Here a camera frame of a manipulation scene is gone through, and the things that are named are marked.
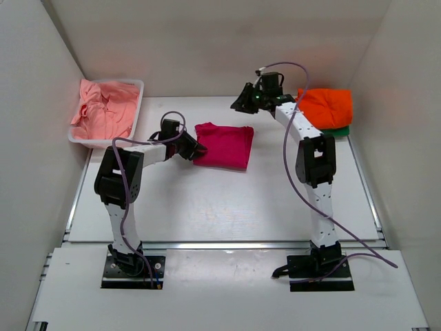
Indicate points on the magenta t shirt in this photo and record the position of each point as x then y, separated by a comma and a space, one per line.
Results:
227, 147

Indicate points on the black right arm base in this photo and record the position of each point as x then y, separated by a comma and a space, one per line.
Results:
310, 272

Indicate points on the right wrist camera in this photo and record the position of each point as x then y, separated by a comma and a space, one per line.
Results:
270, 81

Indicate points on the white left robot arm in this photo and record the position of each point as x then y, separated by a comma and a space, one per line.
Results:
118, 183

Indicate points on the pink t shirt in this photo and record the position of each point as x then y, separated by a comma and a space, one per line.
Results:
105, 110

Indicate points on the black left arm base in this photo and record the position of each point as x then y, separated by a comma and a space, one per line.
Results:
131, 272

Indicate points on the green folded t shirt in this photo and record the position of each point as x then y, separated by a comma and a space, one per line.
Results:
337, 132

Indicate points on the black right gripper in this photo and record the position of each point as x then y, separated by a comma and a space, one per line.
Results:
242, 105

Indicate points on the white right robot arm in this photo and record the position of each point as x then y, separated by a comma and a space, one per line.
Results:
315, 165

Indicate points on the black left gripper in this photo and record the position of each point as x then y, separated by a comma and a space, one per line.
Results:
192, 145

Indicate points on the white plastic basket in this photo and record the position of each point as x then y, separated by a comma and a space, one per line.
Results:
103, 143

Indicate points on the orange folded t shirt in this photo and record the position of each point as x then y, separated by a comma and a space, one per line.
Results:
326, 108

